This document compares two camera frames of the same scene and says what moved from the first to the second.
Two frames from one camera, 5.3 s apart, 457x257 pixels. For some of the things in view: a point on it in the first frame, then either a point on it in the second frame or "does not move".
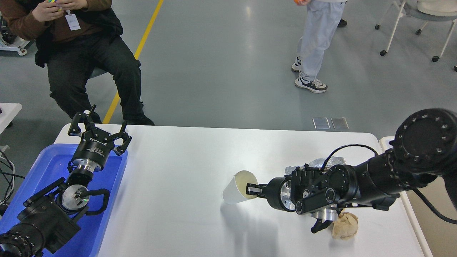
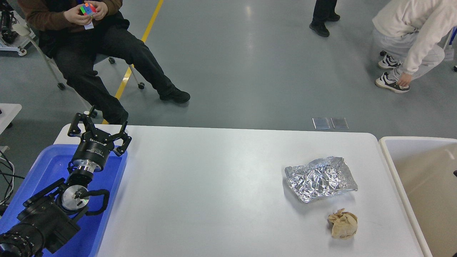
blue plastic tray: (49, 162) does not move
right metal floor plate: (340, 122) does not move
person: (322, 19) → (412, 33)
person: (342, 23) → (324, 10)
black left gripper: (95, 144) does not move
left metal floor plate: (321, 123) does not move
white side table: (9, 111) does not move
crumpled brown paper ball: (345, 226) does not move
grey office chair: (96, 71) → (24, 29)
